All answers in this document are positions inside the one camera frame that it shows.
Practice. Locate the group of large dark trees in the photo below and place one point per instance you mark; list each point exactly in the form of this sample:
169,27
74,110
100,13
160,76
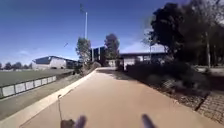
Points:
186,30

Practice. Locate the leafy tree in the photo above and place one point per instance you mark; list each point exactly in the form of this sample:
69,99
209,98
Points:
112,45
83,48

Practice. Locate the dark building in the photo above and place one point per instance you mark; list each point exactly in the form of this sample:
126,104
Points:
98,54

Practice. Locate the red-brown paved path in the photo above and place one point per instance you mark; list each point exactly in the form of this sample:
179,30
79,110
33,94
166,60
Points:
113,103

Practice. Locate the low flat-roofed building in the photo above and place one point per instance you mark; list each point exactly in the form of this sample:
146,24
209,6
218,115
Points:
133,60

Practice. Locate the distant row of trees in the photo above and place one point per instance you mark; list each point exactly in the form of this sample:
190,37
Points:
16,66

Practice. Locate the grey asphalt strip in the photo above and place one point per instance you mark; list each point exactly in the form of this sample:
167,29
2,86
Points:
23,98

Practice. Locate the tall light pole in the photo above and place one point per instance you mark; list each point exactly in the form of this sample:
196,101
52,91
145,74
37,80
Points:
86,26

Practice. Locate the robot's own part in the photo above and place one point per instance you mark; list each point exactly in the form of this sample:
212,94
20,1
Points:
147,122
80,122

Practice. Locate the white building with blue roof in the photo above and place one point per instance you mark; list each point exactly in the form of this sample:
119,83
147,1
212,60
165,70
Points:
53,62

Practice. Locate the grass field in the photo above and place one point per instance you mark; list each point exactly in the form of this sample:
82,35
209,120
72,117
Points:
20,76

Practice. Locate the low bushes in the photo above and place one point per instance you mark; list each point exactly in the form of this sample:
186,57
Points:
83,69

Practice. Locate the low fence with white panels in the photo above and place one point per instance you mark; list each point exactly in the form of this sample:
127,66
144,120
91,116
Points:
20,87

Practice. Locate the pale concrete kerb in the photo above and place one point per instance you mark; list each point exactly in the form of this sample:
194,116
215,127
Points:
36,106

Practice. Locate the dark hedge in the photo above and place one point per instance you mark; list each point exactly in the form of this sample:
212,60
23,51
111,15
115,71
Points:
166,71

